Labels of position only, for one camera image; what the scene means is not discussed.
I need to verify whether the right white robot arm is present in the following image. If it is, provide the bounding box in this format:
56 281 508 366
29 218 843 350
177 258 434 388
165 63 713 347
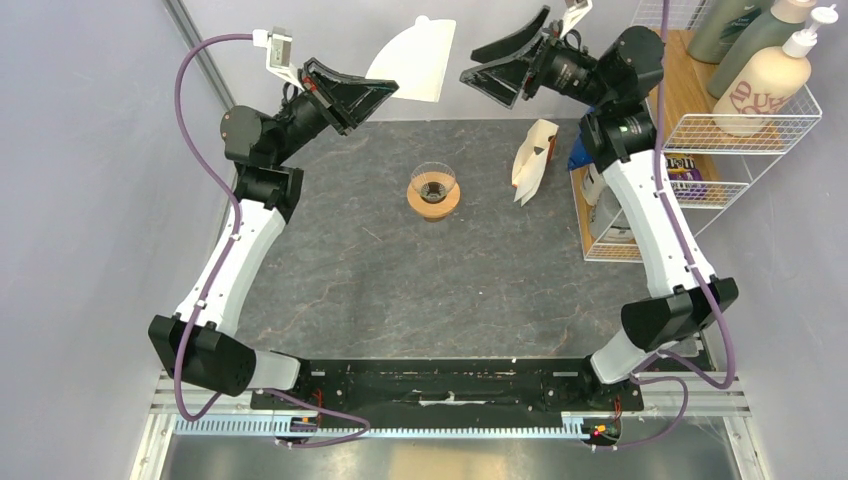
460 1 739 409

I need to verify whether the round wooden dripper stand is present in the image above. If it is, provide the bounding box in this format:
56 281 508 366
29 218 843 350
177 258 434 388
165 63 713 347
406 184 462 223

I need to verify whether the single white coffee filter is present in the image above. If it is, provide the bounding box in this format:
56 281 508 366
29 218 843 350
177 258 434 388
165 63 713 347
366 15 457 103

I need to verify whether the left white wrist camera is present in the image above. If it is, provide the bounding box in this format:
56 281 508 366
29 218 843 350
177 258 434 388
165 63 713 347
252 27 302 89

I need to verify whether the green bottle beige cap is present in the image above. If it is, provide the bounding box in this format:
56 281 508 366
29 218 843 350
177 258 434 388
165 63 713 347
706 0 817 99

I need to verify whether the blue Doritos chip bag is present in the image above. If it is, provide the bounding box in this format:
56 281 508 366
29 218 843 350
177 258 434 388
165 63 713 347
567 109 593 171

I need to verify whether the dark green bottle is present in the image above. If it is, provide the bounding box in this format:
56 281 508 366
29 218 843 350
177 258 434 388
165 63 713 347
687 0 773 64

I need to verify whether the white wire shelf rack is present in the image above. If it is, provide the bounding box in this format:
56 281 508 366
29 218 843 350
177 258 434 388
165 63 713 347
569 0 823 264

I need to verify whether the aluminium frame rail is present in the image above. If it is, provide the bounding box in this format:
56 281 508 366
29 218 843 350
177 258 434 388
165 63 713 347
130 372 772 479

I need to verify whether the clear glass dripper cone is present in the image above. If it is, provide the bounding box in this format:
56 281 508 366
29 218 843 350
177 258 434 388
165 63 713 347
411 162 456 204

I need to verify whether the cream pump lotion bottle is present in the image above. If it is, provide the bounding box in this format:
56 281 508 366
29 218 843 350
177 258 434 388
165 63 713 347
713 4 838 137

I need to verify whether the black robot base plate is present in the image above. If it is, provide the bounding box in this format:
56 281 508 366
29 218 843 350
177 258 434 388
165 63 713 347
290 358 644 429

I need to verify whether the yellow M&M's candy bag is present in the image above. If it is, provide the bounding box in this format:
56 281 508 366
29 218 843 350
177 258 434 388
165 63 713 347
665 154 707 202

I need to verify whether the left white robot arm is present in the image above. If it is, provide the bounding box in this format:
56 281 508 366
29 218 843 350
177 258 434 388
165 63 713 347
148 59 399 409

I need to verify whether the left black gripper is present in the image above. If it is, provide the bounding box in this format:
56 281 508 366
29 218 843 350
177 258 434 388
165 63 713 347
272 58 398 166

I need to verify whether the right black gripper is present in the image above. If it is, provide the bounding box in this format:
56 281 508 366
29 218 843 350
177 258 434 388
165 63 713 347
459 6 613 111

